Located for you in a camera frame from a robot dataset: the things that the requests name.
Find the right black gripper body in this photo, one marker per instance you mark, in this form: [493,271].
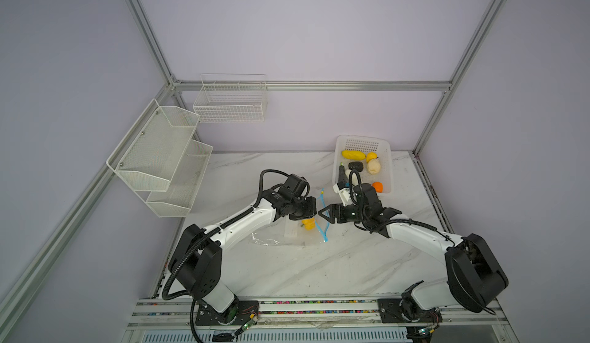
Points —
[353,213]

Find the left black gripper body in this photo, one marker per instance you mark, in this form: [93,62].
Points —
[303,209]

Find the yellow orange fruit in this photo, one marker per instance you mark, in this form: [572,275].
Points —
[309,224]

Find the clear zip top bag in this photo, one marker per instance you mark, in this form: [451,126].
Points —
[285,232]

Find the black round food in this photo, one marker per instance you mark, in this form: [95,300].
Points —
[356,165]

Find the beige potato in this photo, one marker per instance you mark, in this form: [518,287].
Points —
[374,166]

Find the yellow lemon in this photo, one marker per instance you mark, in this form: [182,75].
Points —
[371,156]

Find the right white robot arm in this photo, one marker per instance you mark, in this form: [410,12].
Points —
[473,277]

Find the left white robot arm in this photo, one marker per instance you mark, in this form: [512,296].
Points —
[196,265]

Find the white plastic food basket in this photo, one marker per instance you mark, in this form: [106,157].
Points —
[366,145]

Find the orange tangerine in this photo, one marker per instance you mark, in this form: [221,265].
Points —
[378,186]

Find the yellow corn cob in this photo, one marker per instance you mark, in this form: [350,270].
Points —
[354,155]

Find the white mesh two-tier shelf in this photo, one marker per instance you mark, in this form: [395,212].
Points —
[161,161]

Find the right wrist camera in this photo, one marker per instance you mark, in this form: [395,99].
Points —
[343,192]

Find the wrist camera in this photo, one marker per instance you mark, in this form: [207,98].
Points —
[294,186]
[343,192]

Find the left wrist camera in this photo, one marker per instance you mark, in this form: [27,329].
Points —
[294,186]

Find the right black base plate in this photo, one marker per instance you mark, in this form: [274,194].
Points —
[400,310]

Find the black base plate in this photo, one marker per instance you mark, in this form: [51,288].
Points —
[226,314]
[400,310]

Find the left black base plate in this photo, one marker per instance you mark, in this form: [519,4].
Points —
[226,314]

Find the white wire wall basket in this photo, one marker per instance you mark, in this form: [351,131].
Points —
[232,98]

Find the aluminium frame back bar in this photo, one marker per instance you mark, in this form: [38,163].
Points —
[300,85]

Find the aluminium front rail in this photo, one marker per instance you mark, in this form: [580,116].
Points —
[345,319]

